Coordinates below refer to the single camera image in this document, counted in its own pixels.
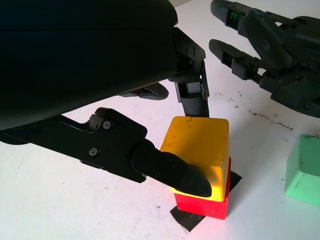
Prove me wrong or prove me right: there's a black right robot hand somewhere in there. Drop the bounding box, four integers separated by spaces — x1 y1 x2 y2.
208 0 320 118

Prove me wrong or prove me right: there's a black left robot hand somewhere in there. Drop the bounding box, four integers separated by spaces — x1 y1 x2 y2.
0 0 213 200

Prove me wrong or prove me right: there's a yellow wooden cube block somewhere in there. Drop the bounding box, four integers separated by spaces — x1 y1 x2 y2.
159 115 231 203

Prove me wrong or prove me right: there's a green wooden cube block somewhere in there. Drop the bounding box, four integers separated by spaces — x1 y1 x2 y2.
284 133 320 207

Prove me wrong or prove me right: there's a red wooden cube block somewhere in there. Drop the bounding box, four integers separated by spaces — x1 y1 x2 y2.
173 156 232 221

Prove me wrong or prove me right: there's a black tape strip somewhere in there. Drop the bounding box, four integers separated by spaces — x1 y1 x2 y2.
169 170 243 235

